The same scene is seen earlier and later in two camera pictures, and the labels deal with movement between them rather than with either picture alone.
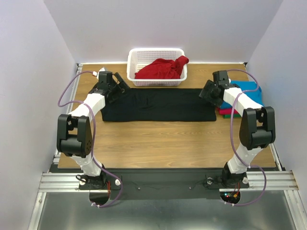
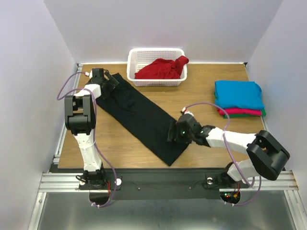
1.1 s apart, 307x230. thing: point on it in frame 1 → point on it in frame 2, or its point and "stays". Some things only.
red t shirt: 162,68 stays
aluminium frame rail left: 70,100 stays
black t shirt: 158,105 → 143,119
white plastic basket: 137,59 stays
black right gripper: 206,90 → 172,131
